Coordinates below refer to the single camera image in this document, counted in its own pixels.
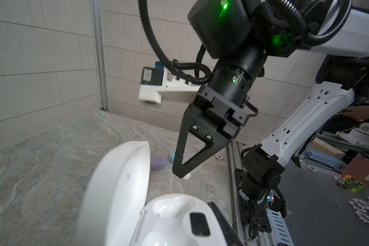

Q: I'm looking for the person with glasses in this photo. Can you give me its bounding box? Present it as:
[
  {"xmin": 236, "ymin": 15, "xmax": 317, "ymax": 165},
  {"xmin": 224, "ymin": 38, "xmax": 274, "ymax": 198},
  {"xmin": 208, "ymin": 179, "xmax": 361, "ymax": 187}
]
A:
[{"xmin": 341, "ymin": 106, "xmax": 369, "ymax": 121}]

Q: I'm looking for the white earbud charging case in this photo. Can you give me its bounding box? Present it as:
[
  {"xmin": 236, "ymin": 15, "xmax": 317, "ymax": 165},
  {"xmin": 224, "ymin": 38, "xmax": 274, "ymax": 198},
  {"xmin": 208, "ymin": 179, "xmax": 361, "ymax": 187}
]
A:
[{"xmin": 75, "ymin": 141, "xmax": 227, "ymax": 246}]

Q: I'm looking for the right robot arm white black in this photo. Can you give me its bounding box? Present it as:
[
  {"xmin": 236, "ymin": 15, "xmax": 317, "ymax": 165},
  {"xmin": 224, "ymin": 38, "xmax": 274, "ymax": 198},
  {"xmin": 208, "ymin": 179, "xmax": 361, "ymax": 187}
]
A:
[{"xmin": 173, "ymin": 1, "xmax": 369, "ymax": 202}]

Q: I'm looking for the pink cylindrical container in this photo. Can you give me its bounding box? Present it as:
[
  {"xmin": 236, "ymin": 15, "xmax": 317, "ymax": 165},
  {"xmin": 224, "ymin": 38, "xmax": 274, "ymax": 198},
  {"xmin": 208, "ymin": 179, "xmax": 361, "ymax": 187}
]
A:
[{"xmin": 342, "ymin": 153, "xmax": 369, "ymax": 187}]

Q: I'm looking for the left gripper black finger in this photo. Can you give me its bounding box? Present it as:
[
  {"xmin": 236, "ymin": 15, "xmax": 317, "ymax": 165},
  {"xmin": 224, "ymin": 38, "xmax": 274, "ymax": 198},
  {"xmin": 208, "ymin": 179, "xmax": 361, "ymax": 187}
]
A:
[{"xmin": 208, "ymin": 202, "xmax": 243, "ymax": 246}]

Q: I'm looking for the white earbud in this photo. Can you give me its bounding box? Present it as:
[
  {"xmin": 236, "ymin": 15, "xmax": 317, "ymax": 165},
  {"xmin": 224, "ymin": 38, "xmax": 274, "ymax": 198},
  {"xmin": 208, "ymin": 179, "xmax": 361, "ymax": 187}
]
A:
[{"xmin": 182, "ymin": 172, "xmax": 192, "ymax": 180}]

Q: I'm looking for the purple earbud charging case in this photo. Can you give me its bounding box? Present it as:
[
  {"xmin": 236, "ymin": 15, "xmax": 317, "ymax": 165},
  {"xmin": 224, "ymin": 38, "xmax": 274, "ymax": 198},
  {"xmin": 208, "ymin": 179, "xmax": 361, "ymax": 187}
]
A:
[{"xmin": 150, "ymin": 156, "xmax": 167, "ymax": 171}]

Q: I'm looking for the poker chip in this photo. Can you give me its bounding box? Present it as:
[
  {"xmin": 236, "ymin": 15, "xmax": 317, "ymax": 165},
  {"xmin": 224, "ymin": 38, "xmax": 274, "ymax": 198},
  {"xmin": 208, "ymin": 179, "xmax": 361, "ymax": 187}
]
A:
[{"xmin": 214, "ymin": 153, "xmax": 224, "ymax": 161}]

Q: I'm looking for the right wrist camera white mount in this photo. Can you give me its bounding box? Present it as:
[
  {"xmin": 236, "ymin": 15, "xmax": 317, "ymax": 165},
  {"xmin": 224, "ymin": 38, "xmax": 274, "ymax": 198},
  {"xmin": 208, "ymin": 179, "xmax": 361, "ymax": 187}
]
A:
[{"xmin": 138, "ymin": 61, "xmax": 200, "ymax": 108}]

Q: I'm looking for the blue earbud charging case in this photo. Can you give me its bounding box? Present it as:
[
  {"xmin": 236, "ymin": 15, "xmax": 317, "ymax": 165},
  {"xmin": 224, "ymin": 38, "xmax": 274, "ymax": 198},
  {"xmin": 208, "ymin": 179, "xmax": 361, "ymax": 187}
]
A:
[{"xmin": 169, "ymin": 151, "xmax": 175, "ymax": 163}]

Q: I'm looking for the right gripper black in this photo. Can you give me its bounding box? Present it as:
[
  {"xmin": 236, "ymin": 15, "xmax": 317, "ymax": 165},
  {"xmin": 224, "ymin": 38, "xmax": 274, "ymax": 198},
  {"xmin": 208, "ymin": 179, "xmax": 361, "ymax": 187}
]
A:
[{"xmin": 172, "ymin": 46, "xmax": 268, "ymax": 178}]

